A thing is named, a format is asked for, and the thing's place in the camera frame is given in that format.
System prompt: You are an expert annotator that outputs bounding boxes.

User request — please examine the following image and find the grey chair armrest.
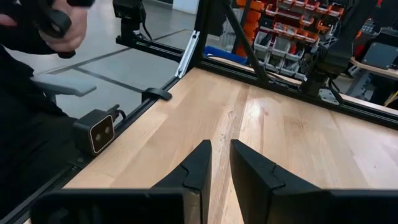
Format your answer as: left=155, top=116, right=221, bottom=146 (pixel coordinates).
left=30, top=73, right=98, bottom=98

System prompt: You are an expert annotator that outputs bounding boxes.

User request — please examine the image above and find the person's hand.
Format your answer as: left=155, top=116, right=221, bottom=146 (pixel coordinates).
left=37, top=0, right=90, bottom=54

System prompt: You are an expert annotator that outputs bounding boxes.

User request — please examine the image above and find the black teleoperation handle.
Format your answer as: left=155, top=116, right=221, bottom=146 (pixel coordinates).
left=18, top=0, right=96, bottom=60

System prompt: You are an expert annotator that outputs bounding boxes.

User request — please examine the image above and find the silver metal bracket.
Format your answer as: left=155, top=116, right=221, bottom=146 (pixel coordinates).
left=174, top=29, right=201, bottom=80

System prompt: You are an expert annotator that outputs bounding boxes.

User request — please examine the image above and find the black table-level camera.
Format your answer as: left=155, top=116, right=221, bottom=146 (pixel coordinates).
left=72, top=104, right=127, bottom=157

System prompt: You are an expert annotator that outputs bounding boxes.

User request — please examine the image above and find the black frame clip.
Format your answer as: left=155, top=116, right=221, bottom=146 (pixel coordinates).
left=141, top=87, right=173, bottom=103

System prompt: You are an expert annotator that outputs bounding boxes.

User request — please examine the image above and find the yellow extension cord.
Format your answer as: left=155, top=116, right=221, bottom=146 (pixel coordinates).
left=383, top=89, right=398, bottom=108

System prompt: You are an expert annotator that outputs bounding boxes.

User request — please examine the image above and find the blue plastic object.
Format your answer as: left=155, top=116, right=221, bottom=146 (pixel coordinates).
left=203, top=45, right=249, bottom=65

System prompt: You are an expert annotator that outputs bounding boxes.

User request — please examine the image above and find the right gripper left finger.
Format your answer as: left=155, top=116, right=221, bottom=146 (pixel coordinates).
left=151, top=139, right=213, bottom=224

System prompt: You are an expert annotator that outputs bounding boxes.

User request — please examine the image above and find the person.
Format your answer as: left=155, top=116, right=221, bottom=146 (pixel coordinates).
left=0, top=0, right=95, bottom=216

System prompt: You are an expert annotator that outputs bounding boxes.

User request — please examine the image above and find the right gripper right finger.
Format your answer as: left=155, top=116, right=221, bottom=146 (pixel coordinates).
left=229, top=139, right=331, bottom=224

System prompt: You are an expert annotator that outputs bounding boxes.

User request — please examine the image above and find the wooden side table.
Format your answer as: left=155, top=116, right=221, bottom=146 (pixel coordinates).
left=349, top=57, right=398, bottom=81

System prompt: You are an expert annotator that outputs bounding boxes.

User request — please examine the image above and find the orange parts bin rack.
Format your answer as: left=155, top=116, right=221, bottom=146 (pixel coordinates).
left=234, top=0, right=346, bottom=80

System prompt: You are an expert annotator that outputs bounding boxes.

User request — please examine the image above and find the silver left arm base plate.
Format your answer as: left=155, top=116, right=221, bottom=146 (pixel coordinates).
left=317, top=88, right=341, bottom=106

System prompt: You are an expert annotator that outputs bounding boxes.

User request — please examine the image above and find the black box grey panel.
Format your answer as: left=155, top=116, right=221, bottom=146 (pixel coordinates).
left=361, top=27, right=398, bottom=70

